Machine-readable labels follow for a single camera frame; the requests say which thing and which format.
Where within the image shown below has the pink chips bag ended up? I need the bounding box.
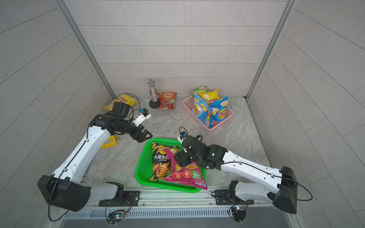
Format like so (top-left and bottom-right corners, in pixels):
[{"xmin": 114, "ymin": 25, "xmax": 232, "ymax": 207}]
[{"xmin": 164, "ymin": 148, "xmax": 208, "ymax": 190}]

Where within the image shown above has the black orange snack bag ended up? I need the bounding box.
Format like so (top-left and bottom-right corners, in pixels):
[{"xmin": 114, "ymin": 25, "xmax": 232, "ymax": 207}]
[{"xmin": 149, "ymin": 142, "xmax": 179, "ymax": 181}]

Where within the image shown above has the light blue chips bag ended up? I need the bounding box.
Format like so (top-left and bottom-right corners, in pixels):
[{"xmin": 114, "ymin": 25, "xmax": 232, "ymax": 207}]
[{"xmin": 192, "ymin": 94, "xmax": 211, "ymax": 125}]

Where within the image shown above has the pink plastic basket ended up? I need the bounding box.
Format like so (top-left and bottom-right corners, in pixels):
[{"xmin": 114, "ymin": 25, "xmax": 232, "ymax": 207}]
[{"xmin": 182, "ymin": 95, "xmax": 235, "ymax": 135}]

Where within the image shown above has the yellow chips bag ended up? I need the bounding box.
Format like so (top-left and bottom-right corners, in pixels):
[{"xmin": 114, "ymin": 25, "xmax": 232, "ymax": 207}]
[
  {"xmin": 199, "ymin": 88, "xmax": 220, "ymax": 105},
  {"xmin": 104, "ymin": 94, "xmax": 138, "ymax": 111}
]

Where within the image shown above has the green cucumber chips bag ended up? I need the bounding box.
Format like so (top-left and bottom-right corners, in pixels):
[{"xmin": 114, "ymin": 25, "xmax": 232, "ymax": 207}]
[{"xmin": 192, "ymin": 86, "xmax": 208, "ymax": 95}]

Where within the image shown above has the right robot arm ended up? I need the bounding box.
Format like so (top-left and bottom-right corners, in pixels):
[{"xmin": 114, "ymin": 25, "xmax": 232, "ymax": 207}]
[{"xmin": 175, "ymin": 133, "xmax": 298, "ymax": 214}]

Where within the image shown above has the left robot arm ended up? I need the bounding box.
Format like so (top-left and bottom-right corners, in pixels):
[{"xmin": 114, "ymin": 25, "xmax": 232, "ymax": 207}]
[{"xmin": 38, "ymin": 102, "xmax": 152, "ymax": 212}]

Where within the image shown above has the green plastic basket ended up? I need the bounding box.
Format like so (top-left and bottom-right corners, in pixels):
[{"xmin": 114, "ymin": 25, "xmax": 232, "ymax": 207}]
[{"xmin": 135, "ymin": 138, "xmax": 207, "ymax": 193}]

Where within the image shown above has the red chips bag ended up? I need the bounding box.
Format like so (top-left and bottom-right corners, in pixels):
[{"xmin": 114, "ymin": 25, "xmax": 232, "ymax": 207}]
[{"xmin": 158, "ymin": 92, "xmax": 177, "ymax": 109}]

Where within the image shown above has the glass jar on stand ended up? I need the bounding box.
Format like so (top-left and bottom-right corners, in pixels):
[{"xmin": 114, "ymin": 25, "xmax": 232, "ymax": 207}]
[{"xmin": 148, "ymin": 79, "xmax": 160, "ymax": 109}]

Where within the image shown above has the right circuit board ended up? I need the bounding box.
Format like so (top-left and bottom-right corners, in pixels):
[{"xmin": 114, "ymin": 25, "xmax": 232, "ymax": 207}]
[{"xmin": 229, "ymin": 207, "xmax": 247, "ymax": 223}]

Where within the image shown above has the circuit board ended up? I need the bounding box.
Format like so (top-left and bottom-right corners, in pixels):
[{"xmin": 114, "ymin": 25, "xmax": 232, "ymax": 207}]
[
  {"xmin": 106, "ymin": 210, "xmax": 126, "ymax": 226},
  {"xmin": 229, "ymin": 207, "xmax": 247, "ymax": 223}
]

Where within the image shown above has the left circuit board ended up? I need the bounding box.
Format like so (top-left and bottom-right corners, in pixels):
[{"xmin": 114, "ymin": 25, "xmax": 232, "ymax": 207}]
[{"xmin": 106, "ymin": 210, "xmax": 126, "ymax": 226}]

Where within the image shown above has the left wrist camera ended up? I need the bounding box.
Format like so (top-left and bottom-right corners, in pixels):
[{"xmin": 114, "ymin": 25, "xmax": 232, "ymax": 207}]
[{"xmin": 132, "ymin": 108, "xmax": 152, "ymax": 127}]

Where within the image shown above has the yellow plastic frame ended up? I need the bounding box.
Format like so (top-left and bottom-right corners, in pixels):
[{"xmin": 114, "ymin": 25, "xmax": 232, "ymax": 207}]
[{"xmin": 101, "ymin": 135, "xmax": 117, "ymax": 149}]

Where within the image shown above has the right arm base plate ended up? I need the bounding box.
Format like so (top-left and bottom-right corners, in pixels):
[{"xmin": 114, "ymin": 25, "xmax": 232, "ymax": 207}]
[{"xmin": 211, "ymin": 190, "xmax": 254, "ymax": 206}]

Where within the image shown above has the aluminium rail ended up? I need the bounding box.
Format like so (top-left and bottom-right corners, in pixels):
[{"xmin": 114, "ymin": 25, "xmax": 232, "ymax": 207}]
[{"xmin": 47, "ymin": 183, "xmax": 271, "ymax": 211}]

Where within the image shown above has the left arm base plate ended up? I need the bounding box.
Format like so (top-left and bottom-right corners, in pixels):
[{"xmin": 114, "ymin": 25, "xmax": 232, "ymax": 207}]
[{"xmin": 98, "ymin": 191, "xmax": 141, "ymax": 207}]

